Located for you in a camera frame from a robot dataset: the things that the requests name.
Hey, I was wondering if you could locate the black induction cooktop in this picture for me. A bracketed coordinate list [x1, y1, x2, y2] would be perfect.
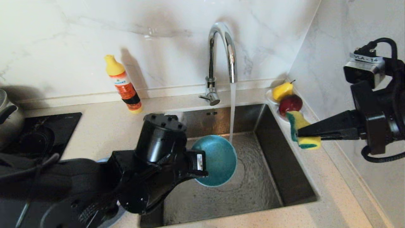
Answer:
[0, 112, 82, 160]

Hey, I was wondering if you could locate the orange dish soap bottle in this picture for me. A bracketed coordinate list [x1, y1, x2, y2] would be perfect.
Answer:
[104, 54, 143, 114]

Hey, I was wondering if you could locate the yellow pear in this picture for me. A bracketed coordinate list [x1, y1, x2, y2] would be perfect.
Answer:
[272, 80, 295, 102]

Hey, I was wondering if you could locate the teal plastic bowl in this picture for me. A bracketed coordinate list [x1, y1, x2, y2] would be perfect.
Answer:
[191, 135, 238, 188]

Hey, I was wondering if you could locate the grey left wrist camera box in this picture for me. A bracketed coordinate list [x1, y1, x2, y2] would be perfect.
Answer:
[165, 111, 184, 122]

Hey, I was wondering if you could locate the stainless steel sink basin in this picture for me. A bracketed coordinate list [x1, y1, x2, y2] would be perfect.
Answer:
[139, 104, 318, 228]

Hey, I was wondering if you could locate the small white fruit dish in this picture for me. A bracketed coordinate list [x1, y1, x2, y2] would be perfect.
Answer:
[265, 89, 305, 123]

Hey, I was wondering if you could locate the steel cooking pot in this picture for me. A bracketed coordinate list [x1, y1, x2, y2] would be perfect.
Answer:
[0, 90, 26, 151]

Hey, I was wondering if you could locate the dark red apple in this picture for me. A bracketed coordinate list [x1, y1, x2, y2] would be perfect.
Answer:
[278, 94, 303, 115]

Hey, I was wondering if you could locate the yellow green sponge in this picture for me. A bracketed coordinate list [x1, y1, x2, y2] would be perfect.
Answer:
[286, 111, 322, 150]

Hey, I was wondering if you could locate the blue round plate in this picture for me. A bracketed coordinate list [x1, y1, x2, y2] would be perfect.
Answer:
[95, 157, 128, 228]

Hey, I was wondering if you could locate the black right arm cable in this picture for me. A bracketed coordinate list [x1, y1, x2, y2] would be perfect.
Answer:
[354, 37, 405, 163]

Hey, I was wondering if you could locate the chrome gooseneck faucet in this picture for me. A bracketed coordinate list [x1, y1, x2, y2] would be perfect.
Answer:
[199, 22, 238, 106]

